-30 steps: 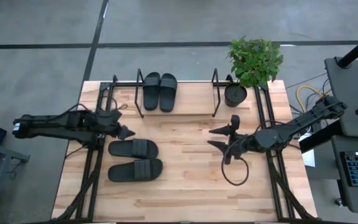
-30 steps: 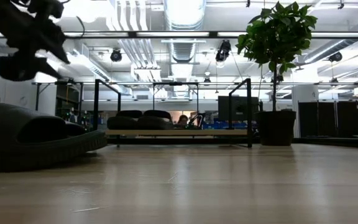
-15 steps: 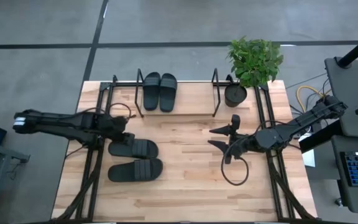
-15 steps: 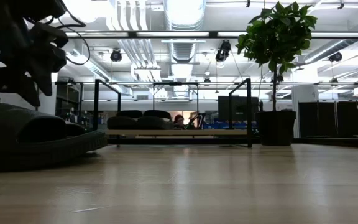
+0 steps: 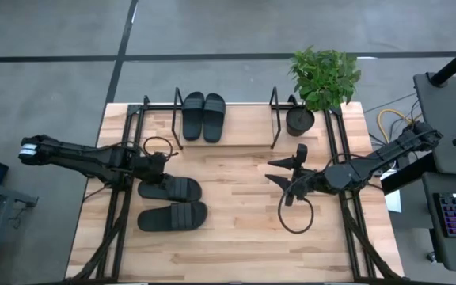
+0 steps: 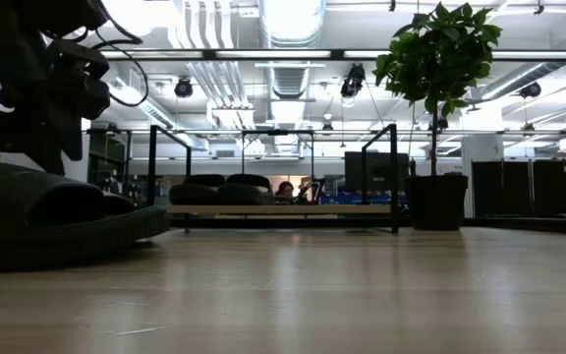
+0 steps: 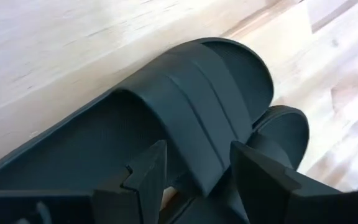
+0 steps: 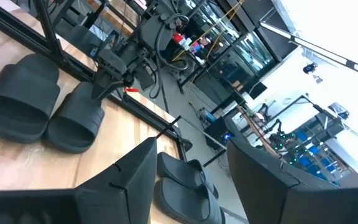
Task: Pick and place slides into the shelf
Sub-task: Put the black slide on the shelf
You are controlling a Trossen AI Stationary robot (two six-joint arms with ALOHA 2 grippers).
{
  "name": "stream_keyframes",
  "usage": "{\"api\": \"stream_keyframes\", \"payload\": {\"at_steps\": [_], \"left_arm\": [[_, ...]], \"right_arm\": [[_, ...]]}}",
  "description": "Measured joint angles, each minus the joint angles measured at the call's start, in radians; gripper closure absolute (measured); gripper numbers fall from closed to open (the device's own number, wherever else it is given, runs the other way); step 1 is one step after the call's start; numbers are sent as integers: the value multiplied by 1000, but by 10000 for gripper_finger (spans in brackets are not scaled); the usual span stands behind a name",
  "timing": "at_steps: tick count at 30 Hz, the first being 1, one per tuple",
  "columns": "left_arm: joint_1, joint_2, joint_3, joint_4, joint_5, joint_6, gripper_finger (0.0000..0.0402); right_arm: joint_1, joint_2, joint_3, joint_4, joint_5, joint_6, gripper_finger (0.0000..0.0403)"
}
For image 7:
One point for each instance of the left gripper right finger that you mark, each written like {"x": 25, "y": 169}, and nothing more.
{"x": 259, "y": 186}

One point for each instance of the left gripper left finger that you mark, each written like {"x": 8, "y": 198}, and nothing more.
{"x": 145, "y": 199}

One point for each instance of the black rubber slide sandal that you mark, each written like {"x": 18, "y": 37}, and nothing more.
{"x": 182, "y": 93}
{"x": 284, "y": 130}

